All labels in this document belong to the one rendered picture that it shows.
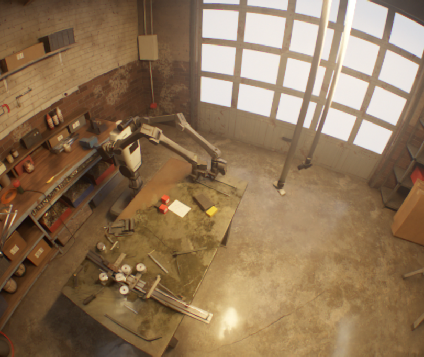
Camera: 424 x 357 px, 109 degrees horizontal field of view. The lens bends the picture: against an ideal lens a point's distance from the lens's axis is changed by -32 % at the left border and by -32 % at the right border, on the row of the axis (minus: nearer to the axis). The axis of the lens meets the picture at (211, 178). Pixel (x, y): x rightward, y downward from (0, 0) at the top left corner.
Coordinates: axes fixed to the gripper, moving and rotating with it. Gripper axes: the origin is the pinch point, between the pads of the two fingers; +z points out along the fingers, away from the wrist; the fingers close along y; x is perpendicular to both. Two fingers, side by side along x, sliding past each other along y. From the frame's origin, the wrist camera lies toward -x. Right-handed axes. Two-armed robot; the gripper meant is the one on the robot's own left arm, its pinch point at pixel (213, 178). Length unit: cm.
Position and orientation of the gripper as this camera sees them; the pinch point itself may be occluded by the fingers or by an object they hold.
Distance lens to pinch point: 188.6
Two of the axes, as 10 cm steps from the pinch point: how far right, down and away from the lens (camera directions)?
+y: 4.7, -6.0, 6.5
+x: -8.8, -3.5, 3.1
